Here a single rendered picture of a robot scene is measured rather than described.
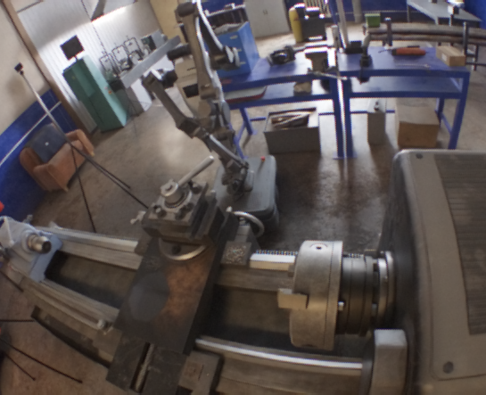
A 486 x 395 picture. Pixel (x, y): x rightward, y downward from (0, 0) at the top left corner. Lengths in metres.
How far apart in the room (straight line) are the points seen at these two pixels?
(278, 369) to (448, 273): 0.61
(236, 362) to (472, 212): 0.76
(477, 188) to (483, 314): 0.23
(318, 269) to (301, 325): 0.11
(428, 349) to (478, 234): 0.20
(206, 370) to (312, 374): 0.32
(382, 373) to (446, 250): 0.19
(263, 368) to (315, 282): 0.44
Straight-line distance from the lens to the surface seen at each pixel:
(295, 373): 0.87
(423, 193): 0.49
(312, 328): 0.55
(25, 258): 1.60
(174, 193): 0.85
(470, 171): 0.57
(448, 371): 0.39
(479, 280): 0.43
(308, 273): 0.53
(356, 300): 0.56
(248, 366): 0.90
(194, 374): 0.91
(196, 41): 1.16
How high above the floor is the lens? 1.69
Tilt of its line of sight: 44 degrees down
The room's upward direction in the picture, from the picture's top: 24 degrees counter-clockwise
